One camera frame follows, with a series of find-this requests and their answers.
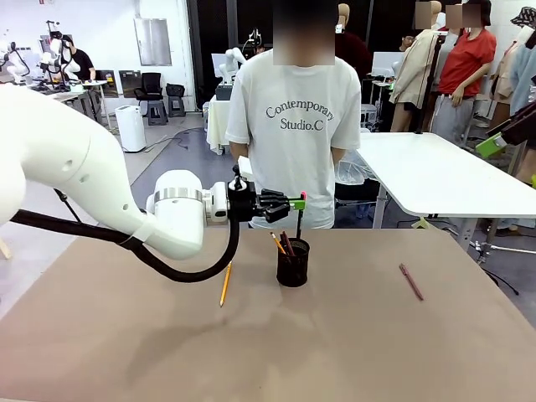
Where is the white robot at work desk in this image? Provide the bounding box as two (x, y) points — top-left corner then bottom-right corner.
(38, 19), (81, 92)

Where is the grey plastic stool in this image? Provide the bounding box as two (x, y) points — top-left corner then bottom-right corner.
(146, 100), (170, 126)

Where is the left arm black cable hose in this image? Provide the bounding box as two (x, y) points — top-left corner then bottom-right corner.
(10, 209), (243, 283)

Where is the mannequin in dark red top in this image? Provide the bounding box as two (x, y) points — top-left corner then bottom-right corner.
(334, 3), (374, 77)

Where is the grey wall panel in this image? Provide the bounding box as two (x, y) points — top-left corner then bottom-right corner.
(133, 17), (173, 68)

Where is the figure in red shirt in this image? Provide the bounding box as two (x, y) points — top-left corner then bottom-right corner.
(430, 0), (497, 146)

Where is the white side table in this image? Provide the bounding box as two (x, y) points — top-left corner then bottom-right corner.
(358, 131), (536, 230)

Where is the black mesh pen holder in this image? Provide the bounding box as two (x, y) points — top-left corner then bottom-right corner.
(276, 237), (311, 289)

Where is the grey work desk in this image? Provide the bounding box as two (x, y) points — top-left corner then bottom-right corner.
(49, 79), (113, 131)

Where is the black tripod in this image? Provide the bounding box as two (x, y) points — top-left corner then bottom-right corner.
(53, 188), (84, 224)

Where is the person's right forearm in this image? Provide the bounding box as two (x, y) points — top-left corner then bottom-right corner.
(229, 140), (252, 182)

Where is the white monitor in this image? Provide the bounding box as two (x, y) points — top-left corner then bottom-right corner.
(371, 51), (405, 79)

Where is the table with white cloth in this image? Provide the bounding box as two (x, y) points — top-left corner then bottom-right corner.
(206, 94), (236, 157)

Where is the seated person in black shirt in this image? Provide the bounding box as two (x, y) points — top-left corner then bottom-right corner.
(61, 35), (97, 83)

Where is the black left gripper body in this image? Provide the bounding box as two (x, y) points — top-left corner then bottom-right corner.
(227, 178), (269, 224)

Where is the person in white t-shirt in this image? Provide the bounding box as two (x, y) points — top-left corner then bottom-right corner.
(224, 0), (363, 230)

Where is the white storage box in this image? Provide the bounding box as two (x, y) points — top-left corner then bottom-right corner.
(359, 103), (379, 129)

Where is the mannequin with bucket hat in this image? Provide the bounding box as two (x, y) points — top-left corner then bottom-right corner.
(488, 6), (536, 185)

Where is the clear plastic bag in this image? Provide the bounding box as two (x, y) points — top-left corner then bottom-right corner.
(334, 148), (380, 186)

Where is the maroon pen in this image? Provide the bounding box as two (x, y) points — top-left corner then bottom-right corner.
(279, 230), (296, 257)
(398, 262), (425, 302)

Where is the metal stand base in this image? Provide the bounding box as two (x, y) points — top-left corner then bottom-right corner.
(454, 217), (536, 265)

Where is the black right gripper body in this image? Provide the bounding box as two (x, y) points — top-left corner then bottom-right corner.
(487, 104), (536, 146)

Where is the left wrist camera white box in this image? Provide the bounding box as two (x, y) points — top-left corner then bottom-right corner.
(232, 156), (255, 190)

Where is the black stool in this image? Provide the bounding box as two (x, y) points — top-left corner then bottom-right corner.
(165, 83), (187, 119)

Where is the mannequin in beige coat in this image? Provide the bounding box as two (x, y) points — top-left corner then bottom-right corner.
(389, 0), (446, 133)

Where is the black crate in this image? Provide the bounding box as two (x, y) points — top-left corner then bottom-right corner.
(215, 82), (238, 102)

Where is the black office chair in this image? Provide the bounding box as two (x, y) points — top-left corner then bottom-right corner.
(133, 72), (165, 126)

